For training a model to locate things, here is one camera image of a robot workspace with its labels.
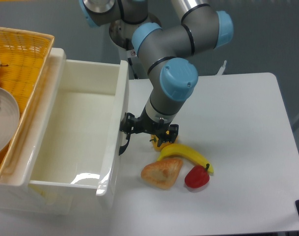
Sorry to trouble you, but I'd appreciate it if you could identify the yellow woven basket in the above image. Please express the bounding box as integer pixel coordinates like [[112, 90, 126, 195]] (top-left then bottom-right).
[[0, 27, 54, 177]]

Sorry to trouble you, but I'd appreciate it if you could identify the yellow banana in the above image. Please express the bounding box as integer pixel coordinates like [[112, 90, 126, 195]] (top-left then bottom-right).
[[157, 144, 214, 174]]

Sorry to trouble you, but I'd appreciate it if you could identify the white drawer cabinet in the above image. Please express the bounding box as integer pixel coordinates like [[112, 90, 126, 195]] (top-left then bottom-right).
[[0, 48, 73, 214]]

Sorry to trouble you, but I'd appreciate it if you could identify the triangular pastry bread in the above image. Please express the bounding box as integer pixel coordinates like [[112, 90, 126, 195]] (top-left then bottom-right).
[[141, 158, 183, 190]]

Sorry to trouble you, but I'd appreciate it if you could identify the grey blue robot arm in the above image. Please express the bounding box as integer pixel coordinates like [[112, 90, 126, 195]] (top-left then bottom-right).
[[79, 0, 234, 144]]

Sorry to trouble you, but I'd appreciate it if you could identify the yellow bell pepper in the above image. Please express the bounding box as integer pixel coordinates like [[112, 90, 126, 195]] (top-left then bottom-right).
[[150, 135, 171, 152]]

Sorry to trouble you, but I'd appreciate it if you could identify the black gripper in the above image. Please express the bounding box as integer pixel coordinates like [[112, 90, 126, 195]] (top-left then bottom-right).
[[119, 112, 179, 147]]

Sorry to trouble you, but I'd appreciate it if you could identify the grey round plate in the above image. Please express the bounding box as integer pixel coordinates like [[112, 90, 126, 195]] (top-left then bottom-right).
[[0, 88, 20, 152]]

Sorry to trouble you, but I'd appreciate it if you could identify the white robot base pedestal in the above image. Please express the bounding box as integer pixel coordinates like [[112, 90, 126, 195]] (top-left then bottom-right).
[[109, 10, 161, 79]]

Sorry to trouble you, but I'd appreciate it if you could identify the red bell pepper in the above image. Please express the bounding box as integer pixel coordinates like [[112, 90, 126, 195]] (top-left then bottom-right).
[[185, 163, 210, 189]]

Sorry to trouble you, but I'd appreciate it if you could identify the black top drawer handle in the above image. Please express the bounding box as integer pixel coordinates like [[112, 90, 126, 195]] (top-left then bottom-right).
[[118, 133, 131, 155]]

